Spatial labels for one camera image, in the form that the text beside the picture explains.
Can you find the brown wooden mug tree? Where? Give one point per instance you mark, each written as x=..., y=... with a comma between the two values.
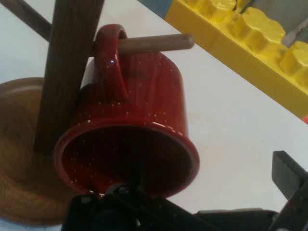
x=65, y=72

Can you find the large yellow building block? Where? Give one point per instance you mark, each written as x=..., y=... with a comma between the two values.
x=240, y=48

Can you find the grey giant building block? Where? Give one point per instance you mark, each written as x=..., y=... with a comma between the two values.
x=161, y=6

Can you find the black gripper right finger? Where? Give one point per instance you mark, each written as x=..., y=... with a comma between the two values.
x=293, y=183

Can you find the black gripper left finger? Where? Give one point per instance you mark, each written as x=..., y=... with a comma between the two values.
x=115, y=211

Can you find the red speckled mug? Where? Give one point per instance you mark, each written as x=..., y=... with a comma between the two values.
x=149, y=96

